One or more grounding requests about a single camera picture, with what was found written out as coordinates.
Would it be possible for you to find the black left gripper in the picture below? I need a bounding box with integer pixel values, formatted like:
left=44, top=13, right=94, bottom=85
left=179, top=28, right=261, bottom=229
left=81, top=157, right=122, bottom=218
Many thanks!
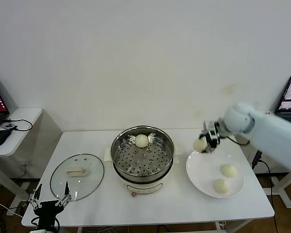
left=29, top=181, right=72, bottom=226

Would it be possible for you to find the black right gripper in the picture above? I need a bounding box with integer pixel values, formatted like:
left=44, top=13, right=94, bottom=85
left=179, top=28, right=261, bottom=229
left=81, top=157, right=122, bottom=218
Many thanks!
left=199, top=132, right=221, bottom=153

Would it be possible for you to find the white steamed baozi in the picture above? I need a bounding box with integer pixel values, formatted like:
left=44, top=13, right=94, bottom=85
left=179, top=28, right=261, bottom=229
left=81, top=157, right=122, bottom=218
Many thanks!
left=220, top=164, right=238, bottom=178
left=135, top=134, right=150, bottom=148
left=213, top=179, right=231, bottom=195
left=193, top=137, right=208, bottom=152

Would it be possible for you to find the round glass pot lid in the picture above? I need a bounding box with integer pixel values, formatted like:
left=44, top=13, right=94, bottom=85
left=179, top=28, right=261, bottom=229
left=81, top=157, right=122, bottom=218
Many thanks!
left=50, top=153, right=105, bottom=202

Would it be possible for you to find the stainless steel steamer basket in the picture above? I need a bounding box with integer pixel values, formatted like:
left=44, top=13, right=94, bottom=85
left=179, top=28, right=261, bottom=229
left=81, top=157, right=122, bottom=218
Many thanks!
left=111, top=125, right=175, bottom=182

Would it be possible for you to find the white round plate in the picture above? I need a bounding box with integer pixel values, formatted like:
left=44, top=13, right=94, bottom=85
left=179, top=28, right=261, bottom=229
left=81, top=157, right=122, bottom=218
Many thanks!
left=186, top=148, right=245, bottom=200

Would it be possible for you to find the cream electric cooker pot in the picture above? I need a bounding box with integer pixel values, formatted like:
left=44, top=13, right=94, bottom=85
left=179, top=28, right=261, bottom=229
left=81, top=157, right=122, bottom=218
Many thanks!
left=104, top=142, right=182, bottom=197

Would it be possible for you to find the small QR code tag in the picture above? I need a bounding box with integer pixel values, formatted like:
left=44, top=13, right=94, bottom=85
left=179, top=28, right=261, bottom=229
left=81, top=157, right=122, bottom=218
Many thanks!
left=1, top=122, right=18, bottom=132

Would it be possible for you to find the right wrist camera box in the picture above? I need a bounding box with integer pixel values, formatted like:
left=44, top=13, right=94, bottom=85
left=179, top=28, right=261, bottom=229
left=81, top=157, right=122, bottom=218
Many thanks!
left=203, top=120, right=220, bottom=139

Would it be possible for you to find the white floor cable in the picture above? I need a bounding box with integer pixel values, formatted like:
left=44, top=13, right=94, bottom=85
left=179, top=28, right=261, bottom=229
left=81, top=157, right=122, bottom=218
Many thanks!
left=0, top=197, right=24, bottom=218

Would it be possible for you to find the black laptop cable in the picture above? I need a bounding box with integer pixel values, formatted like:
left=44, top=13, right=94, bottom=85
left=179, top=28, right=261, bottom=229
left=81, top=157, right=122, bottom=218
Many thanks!
left=3, top=118, right=34, bottom=133

